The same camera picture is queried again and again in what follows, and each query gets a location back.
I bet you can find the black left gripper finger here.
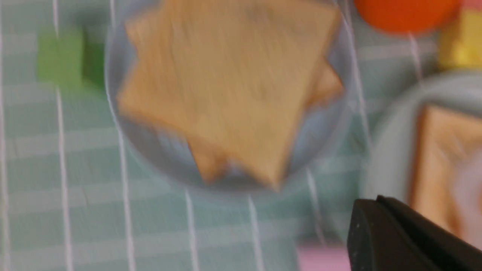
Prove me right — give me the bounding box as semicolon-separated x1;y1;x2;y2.
347;195;482;271

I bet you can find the pink cube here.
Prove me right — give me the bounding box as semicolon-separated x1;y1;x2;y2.
297;245;351;271

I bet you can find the grey plate with bread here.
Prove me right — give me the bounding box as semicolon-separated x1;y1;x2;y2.
104;0;356;202

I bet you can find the yellow cube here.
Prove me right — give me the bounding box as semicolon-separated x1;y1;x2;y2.
438;8;482;69

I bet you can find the orange fruit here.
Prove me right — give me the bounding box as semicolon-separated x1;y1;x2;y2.
353;0;461;34

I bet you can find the green cube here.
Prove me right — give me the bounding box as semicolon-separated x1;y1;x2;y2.
36;29;104;95

